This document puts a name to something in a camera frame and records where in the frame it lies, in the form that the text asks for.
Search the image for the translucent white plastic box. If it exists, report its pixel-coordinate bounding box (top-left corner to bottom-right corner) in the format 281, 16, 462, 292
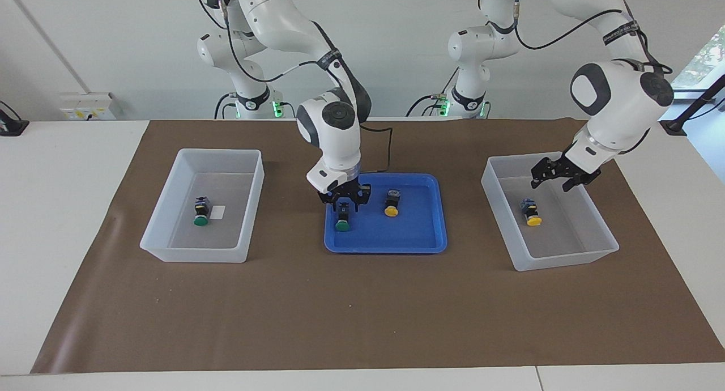
481, 151, 620, 272
140, 148, 265, 264

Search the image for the blue plastic tray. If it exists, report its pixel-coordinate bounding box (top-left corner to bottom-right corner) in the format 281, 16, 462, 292
324, 173, 449, 254

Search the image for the brown table mat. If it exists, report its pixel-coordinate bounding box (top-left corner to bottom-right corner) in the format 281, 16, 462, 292
31, 119, 725, 375

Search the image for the glass window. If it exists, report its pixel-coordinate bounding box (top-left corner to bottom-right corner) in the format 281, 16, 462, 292
668, 25, 725, 91

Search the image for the black desk clamp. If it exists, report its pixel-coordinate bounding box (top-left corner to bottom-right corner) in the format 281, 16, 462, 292
0, 100, 30, 137

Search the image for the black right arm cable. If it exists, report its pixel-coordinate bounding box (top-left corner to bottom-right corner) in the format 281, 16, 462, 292
195, 0, 394, 174

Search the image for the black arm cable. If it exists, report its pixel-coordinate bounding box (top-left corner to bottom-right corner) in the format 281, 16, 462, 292
195, 0, 394, 174
479, 0, 675, 75

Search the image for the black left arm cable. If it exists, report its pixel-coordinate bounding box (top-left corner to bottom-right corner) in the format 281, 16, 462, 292
479, 0, 675, 75

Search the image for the white wall socket box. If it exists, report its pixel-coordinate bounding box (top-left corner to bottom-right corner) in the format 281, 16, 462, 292
59, 92, 118, 121

